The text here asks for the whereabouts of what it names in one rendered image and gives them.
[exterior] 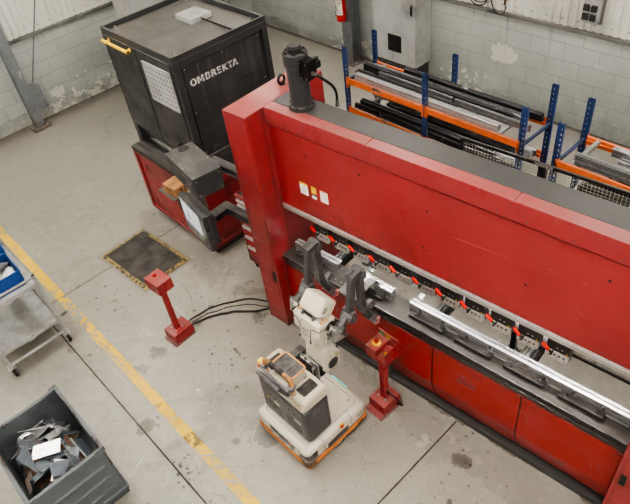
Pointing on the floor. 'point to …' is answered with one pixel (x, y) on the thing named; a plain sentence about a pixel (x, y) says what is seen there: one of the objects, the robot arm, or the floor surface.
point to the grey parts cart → (19, 316)
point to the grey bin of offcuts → (55, 455)
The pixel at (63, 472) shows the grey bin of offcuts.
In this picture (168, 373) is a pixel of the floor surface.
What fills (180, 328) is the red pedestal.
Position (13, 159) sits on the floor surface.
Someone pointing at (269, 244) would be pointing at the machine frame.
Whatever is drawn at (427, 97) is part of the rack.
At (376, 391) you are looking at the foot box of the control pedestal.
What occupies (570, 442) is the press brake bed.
